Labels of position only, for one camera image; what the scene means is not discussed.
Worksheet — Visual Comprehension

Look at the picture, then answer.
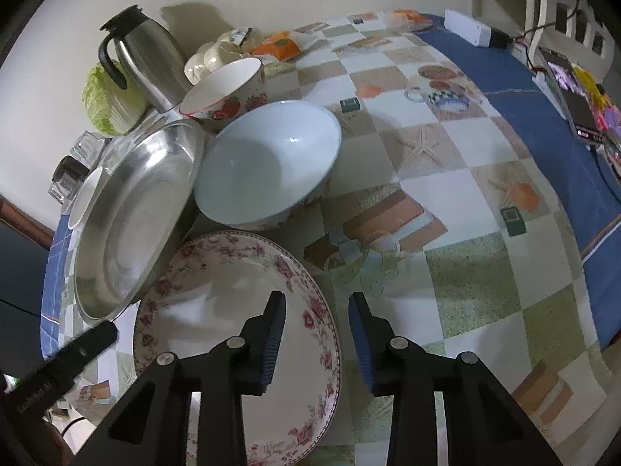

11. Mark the white power box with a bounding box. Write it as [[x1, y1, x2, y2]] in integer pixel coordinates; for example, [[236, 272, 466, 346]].
[[444, 8, 493, 48]]

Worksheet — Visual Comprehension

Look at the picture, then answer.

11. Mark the napa cabbage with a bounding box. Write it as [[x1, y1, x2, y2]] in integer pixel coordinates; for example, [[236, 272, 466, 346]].
[[82, 58, 149, 136]]

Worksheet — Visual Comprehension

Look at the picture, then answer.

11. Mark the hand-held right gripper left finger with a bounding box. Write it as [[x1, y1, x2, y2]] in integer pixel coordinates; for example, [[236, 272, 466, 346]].
[[65, 290, 287, 466]]

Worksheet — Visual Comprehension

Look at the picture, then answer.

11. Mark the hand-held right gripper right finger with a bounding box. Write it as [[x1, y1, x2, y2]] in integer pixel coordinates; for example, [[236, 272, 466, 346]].
[[348, 292, 564, 466]]

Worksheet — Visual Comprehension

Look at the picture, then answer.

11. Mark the smartphone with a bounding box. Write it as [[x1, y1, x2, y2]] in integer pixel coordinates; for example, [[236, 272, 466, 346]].
[[541, 49, 605, 141]]

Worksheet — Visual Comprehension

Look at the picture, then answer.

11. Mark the clear drinking glass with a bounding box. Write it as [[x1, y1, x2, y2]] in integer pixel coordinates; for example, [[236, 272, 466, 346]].
[[73, 130, 105, 163]]

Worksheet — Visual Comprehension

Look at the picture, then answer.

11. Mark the large white bowl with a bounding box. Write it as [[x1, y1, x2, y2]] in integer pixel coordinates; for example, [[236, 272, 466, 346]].
[[194, 100, 343, 231]]

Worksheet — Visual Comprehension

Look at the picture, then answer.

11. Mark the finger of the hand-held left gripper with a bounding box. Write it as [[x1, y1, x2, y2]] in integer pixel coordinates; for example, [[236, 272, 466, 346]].
[[43, 323, 118, 385]]

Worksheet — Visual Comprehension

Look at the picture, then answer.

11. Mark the oval glass tray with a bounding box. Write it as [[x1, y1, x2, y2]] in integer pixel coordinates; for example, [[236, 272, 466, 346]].
[[68, 166, 105, 229]]

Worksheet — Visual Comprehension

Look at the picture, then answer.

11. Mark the black cable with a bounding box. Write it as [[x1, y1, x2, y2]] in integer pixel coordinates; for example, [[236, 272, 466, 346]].
[[521, 0, 583, 44]]

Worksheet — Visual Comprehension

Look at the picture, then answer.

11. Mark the floral rimmed plate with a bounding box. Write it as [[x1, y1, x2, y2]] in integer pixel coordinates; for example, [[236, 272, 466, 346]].
[[132, 231, 342, 466]]

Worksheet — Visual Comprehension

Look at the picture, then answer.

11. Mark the checkered printed tablecloth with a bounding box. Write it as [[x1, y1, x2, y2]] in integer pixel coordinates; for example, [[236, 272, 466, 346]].
[[41, 10, 621, 466]]

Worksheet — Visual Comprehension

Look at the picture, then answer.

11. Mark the brown wooden frame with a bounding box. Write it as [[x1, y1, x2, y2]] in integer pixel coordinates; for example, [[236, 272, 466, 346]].
[[0, 194, 54, 253]]

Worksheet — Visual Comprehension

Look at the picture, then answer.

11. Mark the stainless steel thermos jug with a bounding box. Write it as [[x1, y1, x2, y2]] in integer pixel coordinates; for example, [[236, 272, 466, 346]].
[[98, 5, 192, 113]]

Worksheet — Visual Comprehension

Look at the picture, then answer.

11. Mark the red print bowl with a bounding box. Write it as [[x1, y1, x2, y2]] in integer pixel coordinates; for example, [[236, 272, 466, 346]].
[[179, 57, 269, 133]]

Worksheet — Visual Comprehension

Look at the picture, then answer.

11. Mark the orange snack packet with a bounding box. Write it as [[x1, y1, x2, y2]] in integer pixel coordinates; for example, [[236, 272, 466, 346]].
[[250, 30, 304, 62]]

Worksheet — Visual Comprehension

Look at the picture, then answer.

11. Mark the colourful printed packet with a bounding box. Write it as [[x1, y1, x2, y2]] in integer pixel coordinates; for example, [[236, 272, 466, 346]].
[[572, 65, 621, 156]]

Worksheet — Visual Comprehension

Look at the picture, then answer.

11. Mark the bag of white steamed buns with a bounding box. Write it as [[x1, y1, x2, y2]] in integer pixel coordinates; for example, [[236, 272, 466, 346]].
[[183, 26, 265, 84]]

